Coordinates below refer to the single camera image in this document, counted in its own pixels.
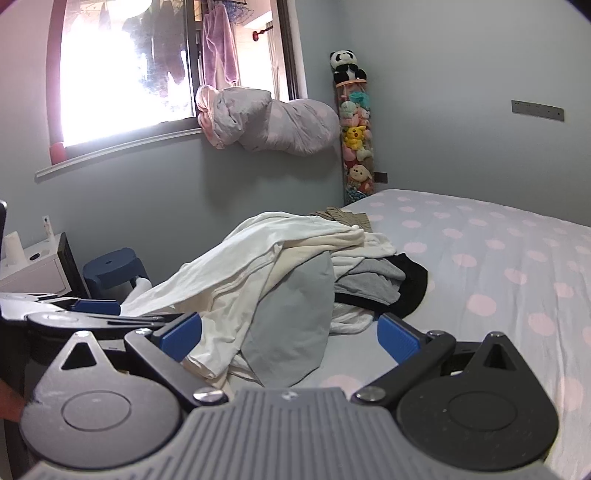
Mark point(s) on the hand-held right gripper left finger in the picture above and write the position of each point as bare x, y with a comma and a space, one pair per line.
180, 334

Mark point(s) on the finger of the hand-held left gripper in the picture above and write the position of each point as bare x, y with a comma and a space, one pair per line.
99, 307
69, 321

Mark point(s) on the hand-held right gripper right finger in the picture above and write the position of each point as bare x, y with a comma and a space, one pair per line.
397, 341

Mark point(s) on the white long-sleeved shirt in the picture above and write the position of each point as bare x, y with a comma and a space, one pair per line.
221, 267

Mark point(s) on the blue plastic stool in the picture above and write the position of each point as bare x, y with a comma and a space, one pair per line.
113, 272

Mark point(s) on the black flat panel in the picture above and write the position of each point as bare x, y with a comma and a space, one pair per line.
74, 272

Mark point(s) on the cream long-sleeved shirt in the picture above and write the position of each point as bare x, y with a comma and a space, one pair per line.
231, 323

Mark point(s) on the white nightstand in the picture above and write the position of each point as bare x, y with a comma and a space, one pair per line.
32, 277

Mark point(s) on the black garment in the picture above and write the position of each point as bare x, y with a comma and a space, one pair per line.
415, 286

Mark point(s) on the heather grey garment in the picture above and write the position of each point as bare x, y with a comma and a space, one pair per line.
369, 281

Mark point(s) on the white paper roll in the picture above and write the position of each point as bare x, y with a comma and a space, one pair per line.
13, 249

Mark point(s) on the small white bottle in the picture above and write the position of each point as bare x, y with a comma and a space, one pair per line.
47, 230

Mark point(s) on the light grey cloth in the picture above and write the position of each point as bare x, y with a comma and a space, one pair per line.
291, 323

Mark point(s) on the bed with pink-dotted sheet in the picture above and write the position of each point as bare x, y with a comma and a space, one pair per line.
485, 258

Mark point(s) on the olive brown garment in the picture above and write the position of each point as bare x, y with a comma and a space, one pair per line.
341, 216

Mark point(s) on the white window sill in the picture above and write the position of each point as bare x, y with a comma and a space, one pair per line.
115, 150

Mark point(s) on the clear tube of plush toys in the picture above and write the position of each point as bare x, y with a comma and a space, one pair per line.
355, 138

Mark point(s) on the window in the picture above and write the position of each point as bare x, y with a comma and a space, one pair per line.
106, 92

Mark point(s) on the white pillow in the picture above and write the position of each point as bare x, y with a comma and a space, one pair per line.
286, 124

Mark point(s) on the dark hanging garment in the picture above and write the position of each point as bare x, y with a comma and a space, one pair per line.
161, 46

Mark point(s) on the panda plush toy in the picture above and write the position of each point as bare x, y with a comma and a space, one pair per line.
346, 64

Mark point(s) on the purple fleece hanging garment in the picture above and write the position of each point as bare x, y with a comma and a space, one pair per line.
217, 46

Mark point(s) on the small dark wall socket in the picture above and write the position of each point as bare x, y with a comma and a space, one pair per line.
380, 177

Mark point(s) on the grey wall outlet strip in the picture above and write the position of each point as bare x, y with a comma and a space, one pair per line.
538, 110

